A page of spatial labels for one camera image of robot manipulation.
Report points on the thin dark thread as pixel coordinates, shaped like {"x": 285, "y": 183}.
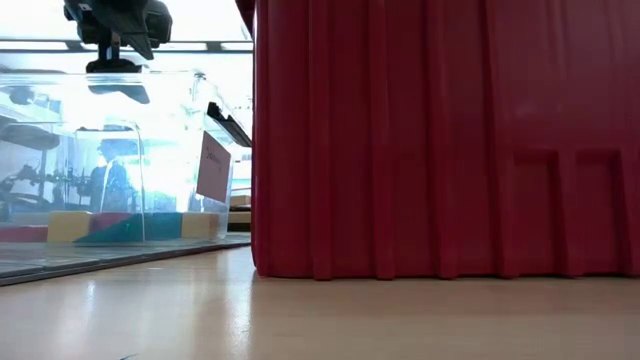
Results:
{"x": 127, "y": 357}

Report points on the red wooden block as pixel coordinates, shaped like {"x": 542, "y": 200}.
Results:
{"x": 110, "y": 221}
{"x": 22, "y": 234}

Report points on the person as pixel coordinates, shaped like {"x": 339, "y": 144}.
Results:
{"x": 112, "y": 185}

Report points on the red plastic bin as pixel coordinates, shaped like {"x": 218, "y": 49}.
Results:
{"x": 450, "y": 150}

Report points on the long beige wooden plank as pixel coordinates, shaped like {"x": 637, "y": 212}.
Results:
{"x": 240, "y": 217}

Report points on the clear plastic container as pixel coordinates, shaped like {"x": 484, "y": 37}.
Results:
{"x": 150, "y": 125}

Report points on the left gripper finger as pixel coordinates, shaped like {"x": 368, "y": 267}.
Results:
{"x": 112, "y": 66}
{"x": 135, "y": 40}

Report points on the yellow wooden block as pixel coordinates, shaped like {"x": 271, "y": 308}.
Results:
{"x": 70, "y": 226}
{"x": 200, "y": 225}

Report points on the grey slotted divider panel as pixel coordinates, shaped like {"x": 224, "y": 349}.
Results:
{"x": 30, "y": 270}

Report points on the blue wooden block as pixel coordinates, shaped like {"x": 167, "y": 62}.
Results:
{"x": 160, "y": 227}

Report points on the small beige box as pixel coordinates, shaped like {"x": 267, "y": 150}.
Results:
{"x": 240, "y": 200}

